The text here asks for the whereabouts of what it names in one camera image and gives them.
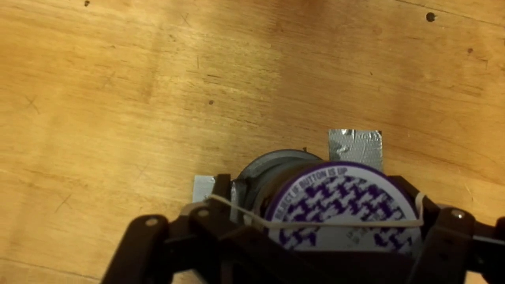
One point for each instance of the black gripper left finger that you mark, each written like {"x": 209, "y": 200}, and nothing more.
{"x": 158, "y": 247}

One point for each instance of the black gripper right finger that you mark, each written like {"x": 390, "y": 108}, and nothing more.
{"x": 458, "y": 242}

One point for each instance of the beige elastic rubber band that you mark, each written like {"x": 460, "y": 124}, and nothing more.
{"x": 341, "y": 223}

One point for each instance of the purple patterned tape roll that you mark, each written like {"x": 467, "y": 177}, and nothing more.
{"x": 336, "y": 206}

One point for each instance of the small silver duct tape piece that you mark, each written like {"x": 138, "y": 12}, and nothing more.
{"x": 202, "y": 188}

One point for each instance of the large silver duct tape piece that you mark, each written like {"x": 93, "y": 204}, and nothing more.
{"x": 357, "y": 147}

